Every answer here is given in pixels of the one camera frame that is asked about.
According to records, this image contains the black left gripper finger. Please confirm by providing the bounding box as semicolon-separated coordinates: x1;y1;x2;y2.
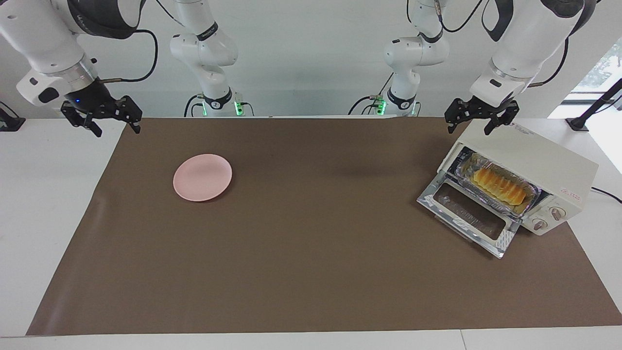
445;97;472;134
484;101;519;136

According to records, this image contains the black oven power cable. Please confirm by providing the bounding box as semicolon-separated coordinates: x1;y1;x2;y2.
591;187;622;204

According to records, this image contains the glass oven door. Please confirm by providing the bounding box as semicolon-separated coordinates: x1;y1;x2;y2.
417;173;521;259

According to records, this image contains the brown table mat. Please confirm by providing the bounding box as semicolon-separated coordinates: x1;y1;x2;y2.
26;117;622;337

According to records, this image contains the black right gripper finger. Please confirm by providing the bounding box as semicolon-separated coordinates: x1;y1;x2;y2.
114;96;142;134
61;103;103;138

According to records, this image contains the black table clamp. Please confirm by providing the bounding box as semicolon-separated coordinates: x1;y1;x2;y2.
0;101;26;132

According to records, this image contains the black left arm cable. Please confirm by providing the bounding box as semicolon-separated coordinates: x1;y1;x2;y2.
407;0;570;88

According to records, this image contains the pink round plate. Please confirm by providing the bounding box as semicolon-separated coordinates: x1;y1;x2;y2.
173;154;233;202

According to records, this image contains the cream toaster oven body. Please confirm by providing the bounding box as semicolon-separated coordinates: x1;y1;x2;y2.
437;118;599;237

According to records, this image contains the black camera stand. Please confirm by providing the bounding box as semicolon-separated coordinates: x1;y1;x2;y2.
566;78;622;132

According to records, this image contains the black base cable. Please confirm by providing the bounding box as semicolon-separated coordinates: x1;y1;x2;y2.
347;73;395;116
184;94;206;117

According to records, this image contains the golden sliced bread loaf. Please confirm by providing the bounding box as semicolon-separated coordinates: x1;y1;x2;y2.
472;168;528;206

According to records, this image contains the aluminium foil tray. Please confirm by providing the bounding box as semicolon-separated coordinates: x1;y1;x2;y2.
456;152;541;218

